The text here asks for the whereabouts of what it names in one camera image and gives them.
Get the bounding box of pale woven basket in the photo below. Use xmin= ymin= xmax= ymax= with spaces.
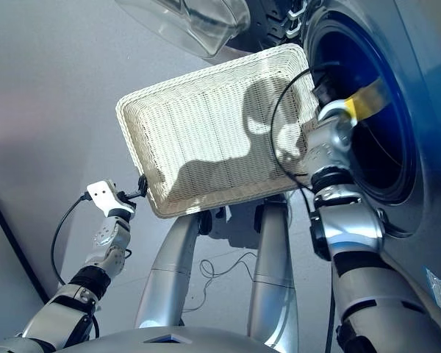
xmin=115 ymin=43 xmax=319 ymax=220

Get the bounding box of grey washing machine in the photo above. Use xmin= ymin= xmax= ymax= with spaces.
xmin=220 ymin=0 xmax=441 ymax=353

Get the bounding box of grey robot torso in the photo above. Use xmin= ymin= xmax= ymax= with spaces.
xmin=64 ymin=325 xmax=281 ymax=353

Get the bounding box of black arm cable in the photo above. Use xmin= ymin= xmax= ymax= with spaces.
xmin=50 ymin=193 xmax=101 ymax=340
xmin=268 ymin=62 xmax=340 ymax=353

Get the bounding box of silver door hinge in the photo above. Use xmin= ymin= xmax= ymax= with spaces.
xmin=285 ymin=0 xmax=310 ymax=40

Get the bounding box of dark basket stand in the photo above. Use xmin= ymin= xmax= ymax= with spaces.
xmin=197 ymin=204 xmax=266 ymax=238

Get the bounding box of thin floor cable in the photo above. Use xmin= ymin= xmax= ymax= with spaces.
xmin=183 ymin=251 xmax=259 ymax=314

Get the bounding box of round glass washer door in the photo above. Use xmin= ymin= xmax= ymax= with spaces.
xmin=113 ymin=0 xmax=292 ymax=60

